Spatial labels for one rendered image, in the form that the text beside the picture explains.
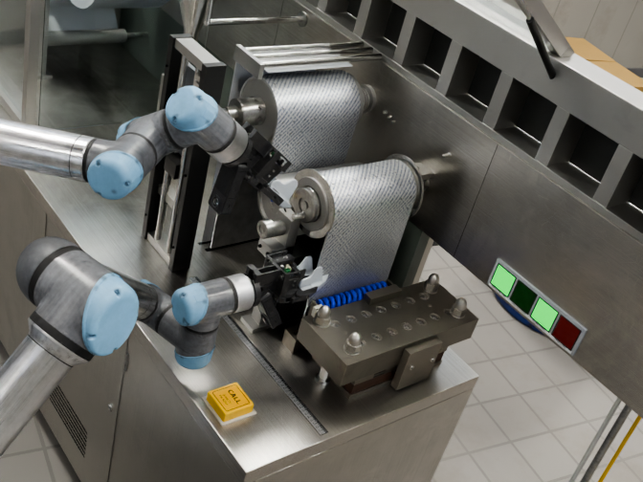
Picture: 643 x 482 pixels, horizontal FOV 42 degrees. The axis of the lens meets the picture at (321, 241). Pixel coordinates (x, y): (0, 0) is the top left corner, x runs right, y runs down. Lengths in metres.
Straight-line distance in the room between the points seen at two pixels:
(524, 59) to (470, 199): 0.33
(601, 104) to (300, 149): 0.67
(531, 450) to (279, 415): 1.69
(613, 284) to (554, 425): 1.81
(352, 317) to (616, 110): 0.69
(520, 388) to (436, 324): 1.66
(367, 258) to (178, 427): 0.56
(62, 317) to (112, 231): 0.86
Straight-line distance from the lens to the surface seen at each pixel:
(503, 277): 1.86
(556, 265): 1.78
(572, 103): 1.71
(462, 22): 1.88
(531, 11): 1.60
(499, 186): 1.83
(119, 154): 1.38
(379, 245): 1.90
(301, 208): 1.77
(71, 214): 2.23
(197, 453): 1.88
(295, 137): 1.90
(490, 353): 3.66
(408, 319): 1.91
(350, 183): 1.77
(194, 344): 1.70
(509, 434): 3.34
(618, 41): 7.31
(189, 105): 1.42
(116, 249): 2.13
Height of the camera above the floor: 2.16
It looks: 33 degrees down
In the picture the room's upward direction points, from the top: 16 degrees clockwise
